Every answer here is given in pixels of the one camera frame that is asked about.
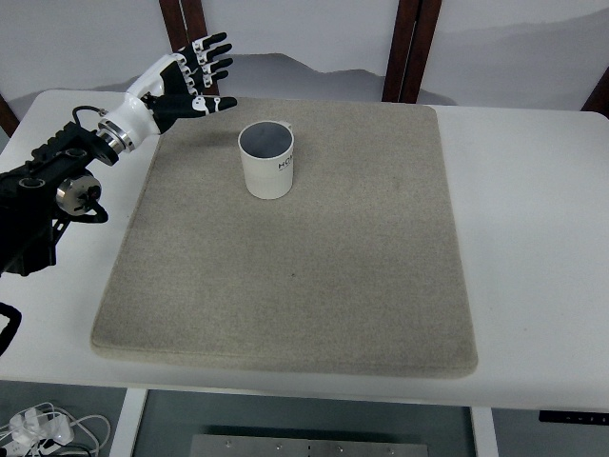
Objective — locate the grey felt mat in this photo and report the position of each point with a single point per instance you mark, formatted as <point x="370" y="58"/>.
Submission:
<point x="285" y="285"/>

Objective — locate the white cup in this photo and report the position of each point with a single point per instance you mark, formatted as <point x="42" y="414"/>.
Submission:
<point x="266" y="176"/>

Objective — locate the brown wooden screen post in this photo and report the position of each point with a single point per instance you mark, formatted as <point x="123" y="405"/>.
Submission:
<point x="183" y="19"/>
<point x="5" y="116"/>
<point x="409" y="47"/>
<point x="600" y="97"/>

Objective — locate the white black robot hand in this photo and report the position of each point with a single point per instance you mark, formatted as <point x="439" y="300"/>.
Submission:
<point x="138" y="114"/>

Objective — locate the black desk control panel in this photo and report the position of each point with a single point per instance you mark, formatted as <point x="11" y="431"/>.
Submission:
<point x="571" y="416"/>

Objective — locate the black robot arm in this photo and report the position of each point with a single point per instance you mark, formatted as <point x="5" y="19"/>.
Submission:
<point x="33" y="190"/>

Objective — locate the white table leg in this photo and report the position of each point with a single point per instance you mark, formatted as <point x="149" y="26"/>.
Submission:
<point x="128" y="423"/>
<point x="485" y="433"/>

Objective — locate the grey metal plate with screws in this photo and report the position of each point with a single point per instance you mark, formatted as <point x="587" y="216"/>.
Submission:
<point x="309" y="447"/>

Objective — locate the white power adapter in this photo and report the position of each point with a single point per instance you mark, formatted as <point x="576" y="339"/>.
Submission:
<point x="40" y="426"/>

